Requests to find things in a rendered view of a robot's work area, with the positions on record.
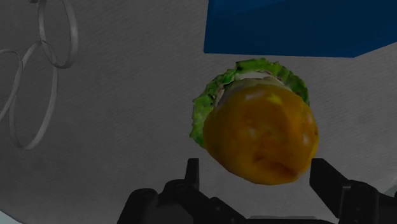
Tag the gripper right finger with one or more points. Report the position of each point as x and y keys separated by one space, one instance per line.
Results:
x=347 y=192

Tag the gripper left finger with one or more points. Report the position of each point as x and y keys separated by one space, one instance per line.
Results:
x=186 y=198

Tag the burger with lettuce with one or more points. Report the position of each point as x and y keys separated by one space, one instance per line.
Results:
x=257 y=124

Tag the blue robot stand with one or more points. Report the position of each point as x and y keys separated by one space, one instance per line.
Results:
x=297 y=28

